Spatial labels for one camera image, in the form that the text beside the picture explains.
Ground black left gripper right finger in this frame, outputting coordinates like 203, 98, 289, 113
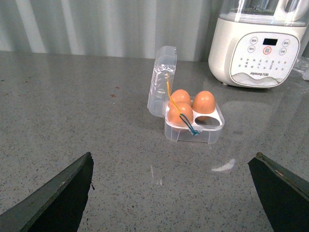
248, 152, 309, 232

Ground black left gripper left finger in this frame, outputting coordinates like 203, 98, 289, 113
0, 152, 94, 232

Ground clear plastic egg box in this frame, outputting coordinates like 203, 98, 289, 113
147, 46, 225, 145

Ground brown egg back right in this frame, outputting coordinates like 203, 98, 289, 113
192, 90, 216, 114

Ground brown egg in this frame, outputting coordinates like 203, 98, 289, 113
168, 89, 191, 108
168, 103, 193, 125
192, 90, 216, 114

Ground brown egg front left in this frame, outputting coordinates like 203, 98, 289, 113
168, 103, 193, 125

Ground brown egg back left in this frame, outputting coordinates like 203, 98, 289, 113
168, 89, 191, 108

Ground clear plastic bag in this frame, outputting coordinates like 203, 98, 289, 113
290, 57, 309, 81

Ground white Joyoung blender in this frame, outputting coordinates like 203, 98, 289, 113
208, 0, 309, 88

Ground yellow and blue string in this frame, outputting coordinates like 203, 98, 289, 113
165, 73, 201, 136

